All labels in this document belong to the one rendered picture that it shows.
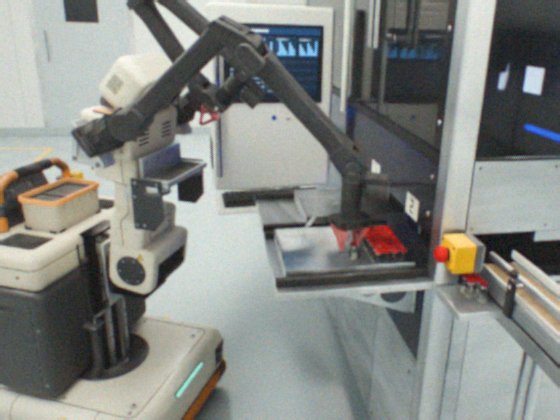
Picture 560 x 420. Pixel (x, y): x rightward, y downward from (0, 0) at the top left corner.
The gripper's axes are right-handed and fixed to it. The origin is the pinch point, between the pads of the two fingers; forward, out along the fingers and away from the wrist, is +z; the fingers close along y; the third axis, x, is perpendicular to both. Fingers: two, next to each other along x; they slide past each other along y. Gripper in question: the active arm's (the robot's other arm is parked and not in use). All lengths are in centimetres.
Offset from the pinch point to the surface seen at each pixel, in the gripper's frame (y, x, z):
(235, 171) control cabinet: -5, 87, 4
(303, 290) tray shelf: -18.5, -11.0, 3.4
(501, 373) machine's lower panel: 36, -28, 34
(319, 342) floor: 32, 75, 93
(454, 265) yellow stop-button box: 10.5, -30.5, -7.3
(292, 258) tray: -14.4, 5.3, 3.4
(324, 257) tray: -6.0, 2.4, 3.4
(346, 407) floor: 23, 32, 92
